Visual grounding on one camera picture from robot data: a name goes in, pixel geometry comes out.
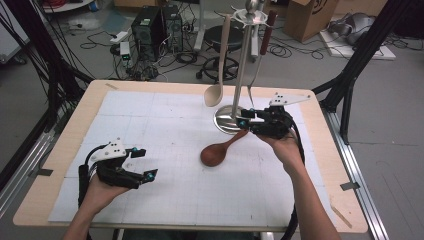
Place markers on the white foam board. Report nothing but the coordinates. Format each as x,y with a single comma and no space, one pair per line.
383,53

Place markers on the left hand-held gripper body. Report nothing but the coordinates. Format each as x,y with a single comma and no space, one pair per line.
111,150

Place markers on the person's right hand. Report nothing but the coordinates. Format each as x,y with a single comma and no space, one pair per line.
288,150

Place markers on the large black computer tower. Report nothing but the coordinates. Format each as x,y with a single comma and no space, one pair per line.
146,30

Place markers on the dark wooden spoon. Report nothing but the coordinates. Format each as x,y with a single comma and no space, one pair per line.
215,155

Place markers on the white round table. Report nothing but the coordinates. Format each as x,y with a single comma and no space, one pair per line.
76,5

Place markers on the beige ladle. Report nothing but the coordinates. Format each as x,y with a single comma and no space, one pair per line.
213,95

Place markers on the person's left hand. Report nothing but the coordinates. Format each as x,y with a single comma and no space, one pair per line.
101,196

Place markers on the white stand pole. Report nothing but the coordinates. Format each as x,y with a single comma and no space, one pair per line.
200,26
254,50

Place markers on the metal utensil rack stand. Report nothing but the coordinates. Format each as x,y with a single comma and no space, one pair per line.
241,66

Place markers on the white cabinet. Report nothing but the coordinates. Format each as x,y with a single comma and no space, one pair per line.
11,36

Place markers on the black frame strut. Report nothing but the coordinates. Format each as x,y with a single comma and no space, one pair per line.
50,66
360,56

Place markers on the grey tape piece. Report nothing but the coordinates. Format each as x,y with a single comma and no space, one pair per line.
350,186
45,172

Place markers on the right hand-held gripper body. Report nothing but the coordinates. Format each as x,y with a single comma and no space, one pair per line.
276,123

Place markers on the beige tape strip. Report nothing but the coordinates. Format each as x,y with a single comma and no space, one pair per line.
111,86

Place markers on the white power strip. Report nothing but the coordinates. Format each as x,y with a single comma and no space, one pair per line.
119,36

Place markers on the black round stool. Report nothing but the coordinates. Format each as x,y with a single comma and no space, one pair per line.
233,37

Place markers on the aluminium rail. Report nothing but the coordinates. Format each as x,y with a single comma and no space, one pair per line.
23,163
356,173

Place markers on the slim black computer tower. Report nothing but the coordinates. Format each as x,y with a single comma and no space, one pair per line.
173,26

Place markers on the grey device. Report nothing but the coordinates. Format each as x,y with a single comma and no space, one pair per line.
356,26

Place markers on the white power supply green display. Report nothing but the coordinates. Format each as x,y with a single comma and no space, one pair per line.
125,51

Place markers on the white grid mat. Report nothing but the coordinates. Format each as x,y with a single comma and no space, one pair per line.
173,133

